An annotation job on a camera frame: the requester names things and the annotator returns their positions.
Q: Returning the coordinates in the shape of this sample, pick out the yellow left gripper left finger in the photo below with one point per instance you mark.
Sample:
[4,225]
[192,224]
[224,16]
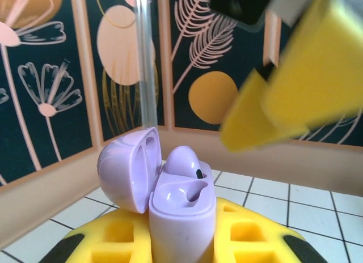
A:
[93,231]

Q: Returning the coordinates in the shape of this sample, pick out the pink circle gold grass panel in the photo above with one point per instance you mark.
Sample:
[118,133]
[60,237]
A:
[116,47]

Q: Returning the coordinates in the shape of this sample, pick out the aluminium corner post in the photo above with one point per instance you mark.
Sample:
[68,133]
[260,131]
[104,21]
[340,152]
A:
[147,61]

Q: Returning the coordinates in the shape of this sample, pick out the purple earbud charging case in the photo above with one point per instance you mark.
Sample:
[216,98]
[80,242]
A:
[181,234]

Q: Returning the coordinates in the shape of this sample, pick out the feather orange circle wall panel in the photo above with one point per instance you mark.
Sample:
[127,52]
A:
[212,95]

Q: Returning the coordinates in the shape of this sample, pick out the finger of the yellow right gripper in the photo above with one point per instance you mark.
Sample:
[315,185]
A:
[249,124]
[320,70]

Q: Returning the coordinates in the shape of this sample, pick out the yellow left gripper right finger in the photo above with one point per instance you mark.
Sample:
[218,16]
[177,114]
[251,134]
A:
[272,231]

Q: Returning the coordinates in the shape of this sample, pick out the flower print wall panel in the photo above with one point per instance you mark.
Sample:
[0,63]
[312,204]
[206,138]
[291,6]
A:
[73,138]

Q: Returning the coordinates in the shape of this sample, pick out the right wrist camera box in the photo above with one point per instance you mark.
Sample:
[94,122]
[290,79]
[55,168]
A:
[238,5]

